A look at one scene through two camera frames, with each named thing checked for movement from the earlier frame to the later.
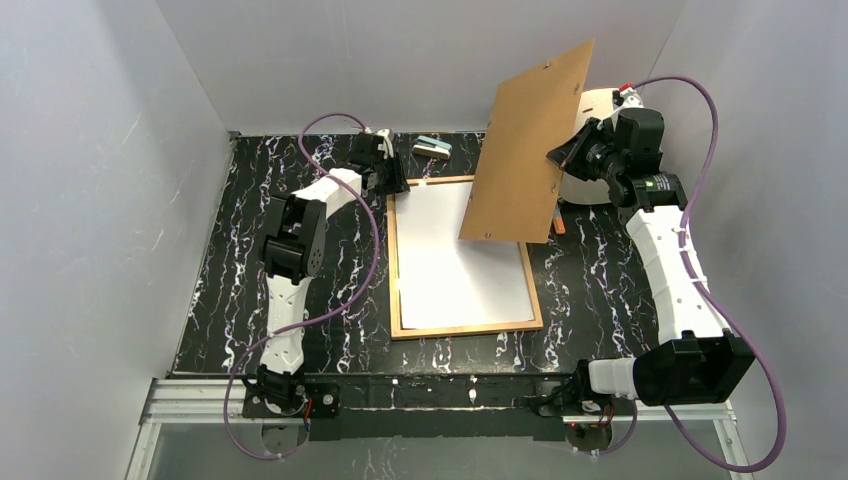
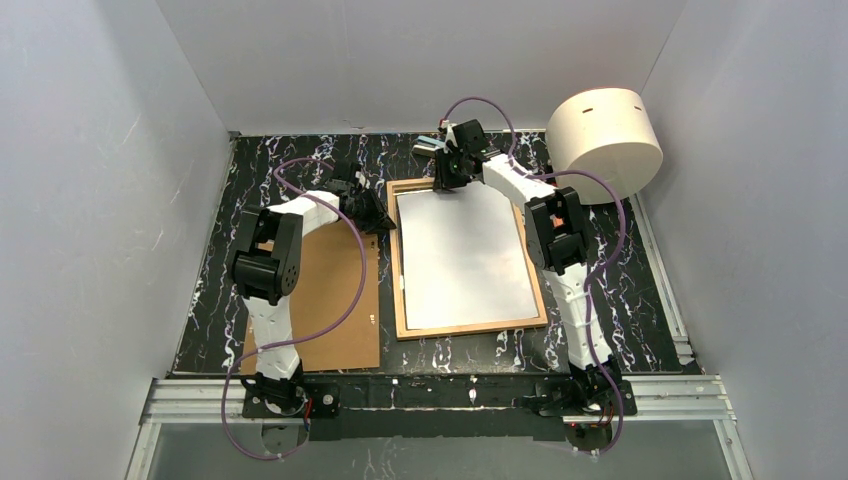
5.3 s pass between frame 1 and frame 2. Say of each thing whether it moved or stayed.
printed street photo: stayed
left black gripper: moved
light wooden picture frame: stayed
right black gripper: moved
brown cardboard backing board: moved
